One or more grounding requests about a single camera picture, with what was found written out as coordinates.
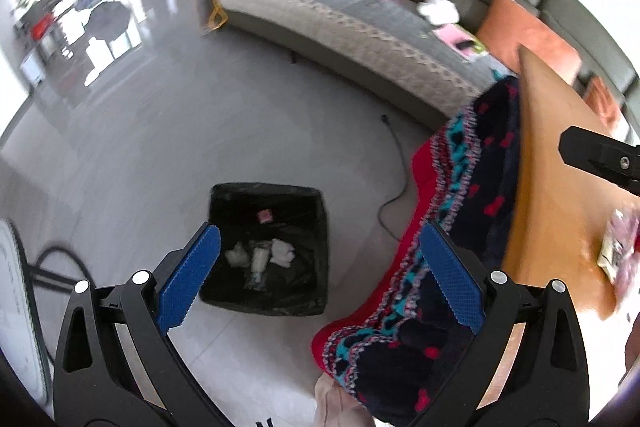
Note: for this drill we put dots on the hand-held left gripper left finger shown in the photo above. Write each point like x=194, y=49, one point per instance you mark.
x=192, y=272

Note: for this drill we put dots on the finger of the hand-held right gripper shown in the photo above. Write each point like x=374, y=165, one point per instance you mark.
x=600, y=154

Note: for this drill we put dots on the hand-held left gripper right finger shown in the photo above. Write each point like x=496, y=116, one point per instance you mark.
x=450, y=277

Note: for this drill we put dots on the crinkled pinkish plastic wrapper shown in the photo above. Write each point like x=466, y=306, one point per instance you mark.
x=620, y=247

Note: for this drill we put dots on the black lined trash bin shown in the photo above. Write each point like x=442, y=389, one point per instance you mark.
x=300, y=227

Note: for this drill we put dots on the crumpled white tissue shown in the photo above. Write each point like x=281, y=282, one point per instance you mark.
x=237, y=254
x=282, y=252

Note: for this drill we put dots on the small orange cushion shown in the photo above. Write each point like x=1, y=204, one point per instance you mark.
x=602, y=104

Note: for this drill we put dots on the clear plastic tube wrapper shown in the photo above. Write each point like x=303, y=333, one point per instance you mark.
x=258, y=264

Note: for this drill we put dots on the small pink wrapper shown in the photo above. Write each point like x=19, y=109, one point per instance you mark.
x=264, y=216

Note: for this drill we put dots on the red and black patterned blanket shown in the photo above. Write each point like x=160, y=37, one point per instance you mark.
x=490, y=157

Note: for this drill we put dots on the large orange cushion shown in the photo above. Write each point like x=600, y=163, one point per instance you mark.
x=525, y=37

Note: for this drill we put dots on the beige cloth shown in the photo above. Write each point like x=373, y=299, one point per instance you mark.
x=340, y=407

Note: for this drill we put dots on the white round fan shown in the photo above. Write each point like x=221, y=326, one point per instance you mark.
x=12, y=307

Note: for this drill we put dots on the pink book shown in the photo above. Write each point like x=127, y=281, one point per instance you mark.
x=450, y=33

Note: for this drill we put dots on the white cloth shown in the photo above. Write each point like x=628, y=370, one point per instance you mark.
x=439, y=11

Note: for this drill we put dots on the small white cabinet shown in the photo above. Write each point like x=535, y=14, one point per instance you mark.
x=32, y=68

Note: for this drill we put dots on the grey umbrella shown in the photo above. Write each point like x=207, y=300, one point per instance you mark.
x=107, y=21

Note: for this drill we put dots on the red box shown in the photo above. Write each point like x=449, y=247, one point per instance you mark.
x=41, y=26

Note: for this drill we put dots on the grey patterned sofa cover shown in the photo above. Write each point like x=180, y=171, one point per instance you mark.
x=325, y=12

